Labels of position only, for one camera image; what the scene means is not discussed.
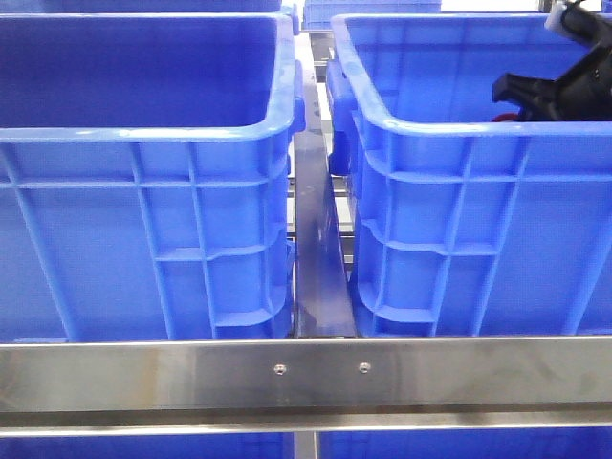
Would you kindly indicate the red emergency stop button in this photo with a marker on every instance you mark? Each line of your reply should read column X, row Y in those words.
column 506, row 117

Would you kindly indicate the blue crate back left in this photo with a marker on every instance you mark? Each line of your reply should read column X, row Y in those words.
column 287, row 8

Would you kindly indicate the blue lower crate left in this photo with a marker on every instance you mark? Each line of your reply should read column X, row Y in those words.
column 248, row 445

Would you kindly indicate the steel front rail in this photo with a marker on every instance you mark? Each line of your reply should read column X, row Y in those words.
column 219, row 386

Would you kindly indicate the blue crate back centre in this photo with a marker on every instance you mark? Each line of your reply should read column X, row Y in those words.
column 317, row 14

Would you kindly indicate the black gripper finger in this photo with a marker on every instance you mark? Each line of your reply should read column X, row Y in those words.
column 535, row 97

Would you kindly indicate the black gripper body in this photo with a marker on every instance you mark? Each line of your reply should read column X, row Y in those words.
column 584, row 92

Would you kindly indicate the blue crate front right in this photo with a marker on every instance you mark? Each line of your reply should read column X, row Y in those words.
column 467, row 224

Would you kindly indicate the blue crate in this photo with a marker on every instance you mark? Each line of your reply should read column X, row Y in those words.
column 467, row 224
column 144, row 176
column 317, row 14
column 287, row 8
column 551, row 442
column 248, row 445

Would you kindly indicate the blue lower crate right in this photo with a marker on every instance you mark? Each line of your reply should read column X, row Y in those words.
column 551, row 442

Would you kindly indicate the steel centre divider rail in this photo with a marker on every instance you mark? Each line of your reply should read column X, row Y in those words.
column 323, row 304

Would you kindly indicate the blue crate front left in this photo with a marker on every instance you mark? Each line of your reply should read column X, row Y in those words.
column 144, row 176

